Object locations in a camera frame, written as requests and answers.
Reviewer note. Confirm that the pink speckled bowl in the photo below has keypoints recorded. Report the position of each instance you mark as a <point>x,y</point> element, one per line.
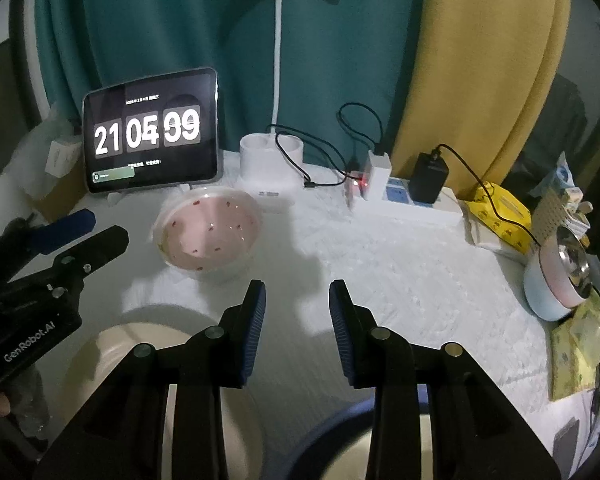
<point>205,230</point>

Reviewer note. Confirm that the steel bowl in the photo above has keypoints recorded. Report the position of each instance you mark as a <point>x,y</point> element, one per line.
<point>572,255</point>

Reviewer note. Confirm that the small white box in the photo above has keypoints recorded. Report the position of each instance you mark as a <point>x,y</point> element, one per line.
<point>60,159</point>

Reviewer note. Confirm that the white power strip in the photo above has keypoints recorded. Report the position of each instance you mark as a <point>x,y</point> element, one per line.
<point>410,210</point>

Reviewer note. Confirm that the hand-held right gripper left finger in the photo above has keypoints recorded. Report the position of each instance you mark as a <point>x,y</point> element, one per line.
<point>254,330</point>

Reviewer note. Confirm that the small grey adapter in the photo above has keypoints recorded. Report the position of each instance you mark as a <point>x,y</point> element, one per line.
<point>355,187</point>

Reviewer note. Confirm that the yellow curtain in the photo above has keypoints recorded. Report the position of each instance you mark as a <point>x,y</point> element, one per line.
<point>480,60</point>

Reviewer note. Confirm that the white desk lamp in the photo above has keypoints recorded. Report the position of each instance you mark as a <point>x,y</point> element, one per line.
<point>270,165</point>

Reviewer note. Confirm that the black charger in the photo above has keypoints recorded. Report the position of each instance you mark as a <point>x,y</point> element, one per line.
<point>430,180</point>

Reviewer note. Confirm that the white charger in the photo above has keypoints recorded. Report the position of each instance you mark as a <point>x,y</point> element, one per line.
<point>377,170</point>

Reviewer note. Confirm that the white container with items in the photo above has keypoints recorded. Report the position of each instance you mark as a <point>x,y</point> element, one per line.
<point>550,215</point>

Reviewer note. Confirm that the light blue bowl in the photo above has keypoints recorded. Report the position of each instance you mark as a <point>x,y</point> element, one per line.
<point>545,300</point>

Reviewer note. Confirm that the yellow-green tissue pack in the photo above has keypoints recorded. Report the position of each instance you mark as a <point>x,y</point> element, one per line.
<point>580,345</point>

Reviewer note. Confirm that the dark glass door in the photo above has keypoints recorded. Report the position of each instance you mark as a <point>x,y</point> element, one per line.
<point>570,110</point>

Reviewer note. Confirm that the cream bowl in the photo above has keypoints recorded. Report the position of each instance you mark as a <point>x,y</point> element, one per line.
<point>350,460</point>

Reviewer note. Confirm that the tablet with clock display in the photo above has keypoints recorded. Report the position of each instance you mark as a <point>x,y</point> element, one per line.
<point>130,95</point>

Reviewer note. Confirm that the beige plate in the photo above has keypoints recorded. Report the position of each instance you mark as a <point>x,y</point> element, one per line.
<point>100,360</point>

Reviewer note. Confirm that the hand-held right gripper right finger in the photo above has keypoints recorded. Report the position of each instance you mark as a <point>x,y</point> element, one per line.
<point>341,330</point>

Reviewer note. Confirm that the teal curtain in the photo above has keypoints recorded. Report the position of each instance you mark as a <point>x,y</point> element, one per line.
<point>155,20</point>

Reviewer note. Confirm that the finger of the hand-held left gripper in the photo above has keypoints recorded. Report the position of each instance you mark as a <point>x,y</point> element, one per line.
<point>65,227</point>
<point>100,245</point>

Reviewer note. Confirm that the cardboard box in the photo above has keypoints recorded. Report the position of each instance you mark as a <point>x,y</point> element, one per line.
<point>55,195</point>

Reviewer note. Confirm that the pale pink bowl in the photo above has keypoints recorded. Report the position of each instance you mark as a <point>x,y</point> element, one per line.
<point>555,270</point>

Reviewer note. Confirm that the yellow packet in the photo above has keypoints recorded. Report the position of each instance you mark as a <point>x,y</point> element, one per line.
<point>500,220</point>

